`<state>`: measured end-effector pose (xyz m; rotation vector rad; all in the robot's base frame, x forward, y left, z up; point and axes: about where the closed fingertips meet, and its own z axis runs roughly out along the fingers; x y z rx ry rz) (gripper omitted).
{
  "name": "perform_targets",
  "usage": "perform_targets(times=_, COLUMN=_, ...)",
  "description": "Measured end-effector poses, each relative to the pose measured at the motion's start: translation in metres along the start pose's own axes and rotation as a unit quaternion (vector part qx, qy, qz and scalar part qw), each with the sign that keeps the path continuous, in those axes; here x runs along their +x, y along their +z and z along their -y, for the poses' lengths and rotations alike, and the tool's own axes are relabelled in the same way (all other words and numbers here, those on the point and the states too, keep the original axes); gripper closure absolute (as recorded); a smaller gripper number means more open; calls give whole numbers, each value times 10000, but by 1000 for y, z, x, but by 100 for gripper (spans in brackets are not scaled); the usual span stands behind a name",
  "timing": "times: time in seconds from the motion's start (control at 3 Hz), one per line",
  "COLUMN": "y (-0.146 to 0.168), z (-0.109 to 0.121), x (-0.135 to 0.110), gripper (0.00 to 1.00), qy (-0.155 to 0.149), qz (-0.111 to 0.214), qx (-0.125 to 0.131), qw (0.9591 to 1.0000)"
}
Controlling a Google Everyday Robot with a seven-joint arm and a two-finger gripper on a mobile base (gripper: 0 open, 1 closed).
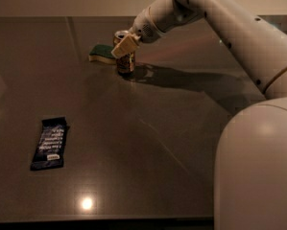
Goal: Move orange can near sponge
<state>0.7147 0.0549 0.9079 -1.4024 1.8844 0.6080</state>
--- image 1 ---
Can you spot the green and yellow sponge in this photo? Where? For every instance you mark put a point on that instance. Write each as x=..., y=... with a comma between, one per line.
x=102, y=53

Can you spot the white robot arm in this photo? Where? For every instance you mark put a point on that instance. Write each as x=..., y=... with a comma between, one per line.
x=250, y=171

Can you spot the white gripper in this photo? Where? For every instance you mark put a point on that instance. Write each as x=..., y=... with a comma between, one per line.
x=143, y=29

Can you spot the dark blue snack wrapper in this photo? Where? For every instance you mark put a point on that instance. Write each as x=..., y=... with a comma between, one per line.
x=51, y=144

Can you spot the orange soda can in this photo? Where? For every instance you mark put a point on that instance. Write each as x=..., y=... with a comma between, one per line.
x=125, y=64

